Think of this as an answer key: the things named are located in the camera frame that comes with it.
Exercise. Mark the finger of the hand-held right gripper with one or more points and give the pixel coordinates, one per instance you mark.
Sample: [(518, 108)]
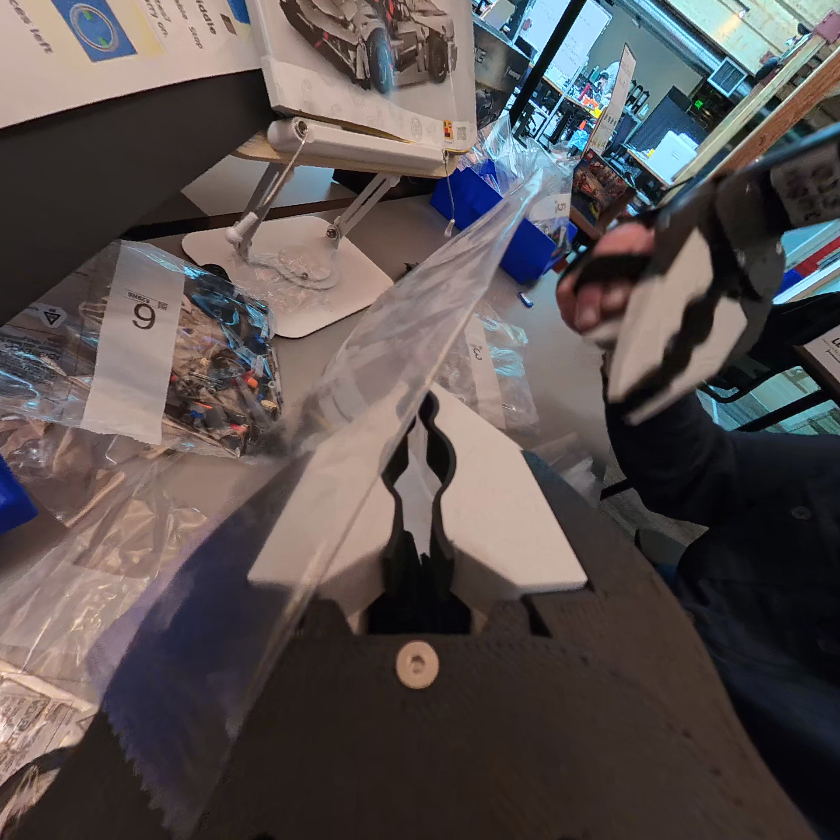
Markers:
[(712, 354), (656, 328)]

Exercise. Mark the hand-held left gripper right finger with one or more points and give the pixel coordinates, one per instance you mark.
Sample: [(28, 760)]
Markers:
[(512, 525)]

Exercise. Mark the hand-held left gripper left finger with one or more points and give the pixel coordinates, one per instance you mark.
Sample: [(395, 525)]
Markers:
[(367, 525)]

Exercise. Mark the large clear bag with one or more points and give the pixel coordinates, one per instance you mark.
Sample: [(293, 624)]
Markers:
[(367, 341)]

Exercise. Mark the person's right forearm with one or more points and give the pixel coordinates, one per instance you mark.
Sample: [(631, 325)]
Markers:
[(656, 459)]

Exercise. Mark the lego instruction booklet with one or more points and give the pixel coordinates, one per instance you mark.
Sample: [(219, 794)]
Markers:
[(367, 65)]

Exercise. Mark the person's right hand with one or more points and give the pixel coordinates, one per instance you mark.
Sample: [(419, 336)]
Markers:
[(590, 308)]

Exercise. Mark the white box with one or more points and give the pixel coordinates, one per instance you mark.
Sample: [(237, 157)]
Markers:
[(676, 154)]

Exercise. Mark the wooden beam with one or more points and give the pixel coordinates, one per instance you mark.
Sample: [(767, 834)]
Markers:
[(787, 98)]

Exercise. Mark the colourful toy box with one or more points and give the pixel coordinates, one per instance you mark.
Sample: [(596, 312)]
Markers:
[(594, 184)]

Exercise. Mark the clear bag with white label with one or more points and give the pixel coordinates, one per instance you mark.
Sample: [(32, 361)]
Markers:
[(518, 157)]

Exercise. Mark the white book stand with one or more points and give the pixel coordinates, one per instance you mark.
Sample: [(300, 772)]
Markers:
[(328, 289)]

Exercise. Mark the whiteboard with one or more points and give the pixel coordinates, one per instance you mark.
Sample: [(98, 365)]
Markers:
[(571, 33)]

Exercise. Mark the black pole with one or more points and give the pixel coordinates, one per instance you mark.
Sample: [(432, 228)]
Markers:
[(563, 39)]

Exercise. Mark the clear bag of tan parts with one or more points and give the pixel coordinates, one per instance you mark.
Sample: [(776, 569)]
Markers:
[(98, 512)]

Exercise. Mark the white-labelled bag of dark parts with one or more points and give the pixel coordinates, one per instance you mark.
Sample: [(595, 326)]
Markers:
[(138, 315)]

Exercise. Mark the black display board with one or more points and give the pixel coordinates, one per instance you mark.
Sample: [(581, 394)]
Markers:
[(98, 197)]

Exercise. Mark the white printed instruction sheet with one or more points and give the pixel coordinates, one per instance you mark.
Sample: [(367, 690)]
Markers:
[(131, 72)]

